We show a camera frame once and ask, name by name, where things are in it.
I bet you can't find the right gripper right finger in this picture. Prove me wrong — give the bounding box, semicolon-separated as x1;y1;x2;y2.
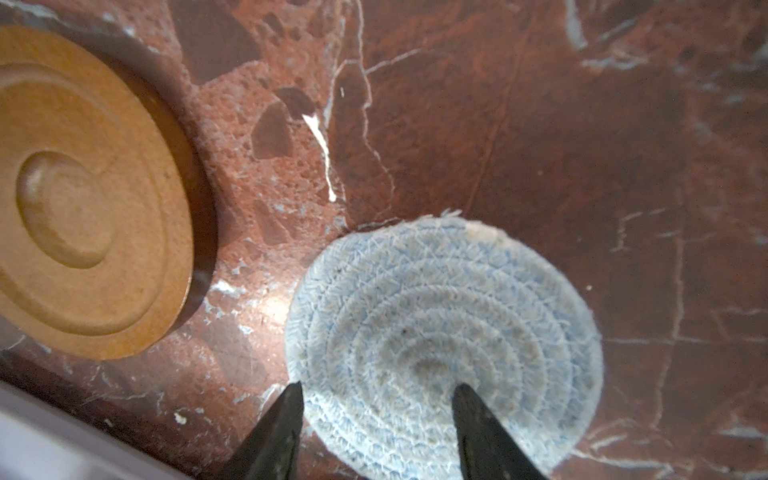
452;383;546;480

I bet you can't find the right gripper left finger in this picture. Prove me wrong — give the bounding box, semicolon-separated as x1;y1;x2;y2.
215;382;304;480

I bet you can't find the brown wooden coaster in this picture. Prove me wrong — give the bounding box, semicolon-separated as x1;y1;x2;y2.
1;26;218;360

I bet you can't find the grey blue woven coaster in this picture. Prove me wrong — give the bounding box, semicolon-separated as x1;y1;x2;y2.
284;216;604;479

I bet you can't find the lilac plastic tray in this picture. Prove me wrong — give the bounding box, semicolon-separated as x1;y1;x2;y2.
1;382;187;479

